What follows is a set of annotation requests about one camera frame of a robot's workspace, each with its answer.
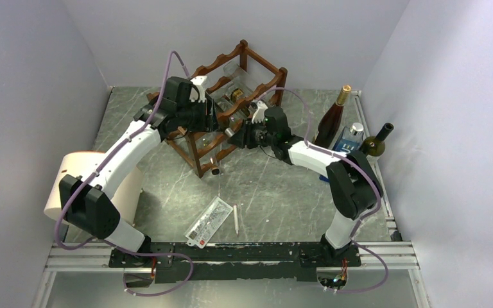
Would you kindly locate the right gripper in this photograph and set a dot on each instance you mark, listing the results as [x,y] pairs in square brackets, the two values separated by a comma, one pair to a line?
[242,137]

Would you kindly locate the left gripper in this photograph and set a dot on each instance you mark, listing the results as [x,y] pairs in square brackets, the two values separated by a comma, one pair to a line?
[208,122]

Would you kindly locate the clear bottle rack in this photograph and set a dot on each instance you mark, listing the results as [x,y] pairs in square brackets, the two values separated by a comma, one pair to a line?
[240,77]

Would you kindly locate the dark red wine bottle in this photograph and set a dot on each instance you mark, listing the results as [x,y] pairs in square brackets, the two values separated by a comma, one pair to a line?
[330,123]

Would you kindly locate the blue square bottle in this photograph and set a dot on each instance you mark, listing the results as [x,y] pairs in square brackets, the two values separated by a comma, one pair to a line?
[350,138]

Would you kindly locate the green wine bottle white label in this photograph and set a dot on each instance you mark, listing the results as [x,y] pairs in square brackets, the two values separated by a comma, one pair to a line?
[374,146]

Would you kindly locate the green bottle brown label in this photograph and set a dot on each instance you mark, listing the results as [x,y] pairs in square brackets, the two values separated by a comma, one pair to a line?
[232,122]

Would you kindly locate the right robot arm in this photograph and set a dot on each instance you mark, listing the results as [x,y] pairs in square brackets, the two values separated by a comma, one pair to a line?
[355,190]

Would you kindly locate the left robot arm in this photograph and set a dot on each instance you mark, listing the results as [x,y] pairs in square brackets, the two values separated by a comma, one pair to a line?
[86,197]

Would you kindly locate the wooden wine rack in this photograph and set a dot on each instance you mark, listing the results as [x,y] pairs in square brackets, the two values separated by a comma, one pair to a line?
[268,75]

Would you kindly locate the clear bottle bottom row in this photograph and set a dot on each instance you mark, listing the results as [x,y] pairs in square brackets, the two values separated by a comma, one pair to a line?
[208,149]

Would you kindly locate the white pen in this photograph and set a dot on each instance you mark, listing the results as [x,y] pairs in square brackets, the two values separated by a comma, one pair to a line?
[236,220]

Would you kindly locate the white printed card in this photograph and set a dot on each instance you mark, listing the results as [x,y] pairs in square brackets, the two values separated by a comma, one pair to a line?
[207,223]

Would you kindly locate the white cylindrical container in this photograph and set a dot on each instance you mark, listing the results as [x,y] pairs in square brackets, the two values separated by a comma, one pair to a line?
[125,199]

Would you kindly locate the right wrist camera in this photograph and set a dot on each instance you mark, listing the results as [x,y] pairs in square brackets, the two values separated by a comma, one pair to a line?
[259,112]

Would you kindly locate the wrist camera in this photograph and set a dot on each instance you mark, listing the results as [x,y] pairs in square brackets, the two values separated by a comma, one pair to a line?
[198,92]
[259,112]

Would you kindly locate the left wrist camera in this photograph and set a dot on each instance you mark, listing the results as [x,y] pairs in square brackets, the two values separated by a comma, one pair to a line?
[198,92]

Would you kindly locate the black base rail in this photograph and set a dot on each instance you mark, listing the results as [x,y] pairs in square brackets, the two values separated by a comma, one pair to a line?
[230,261]

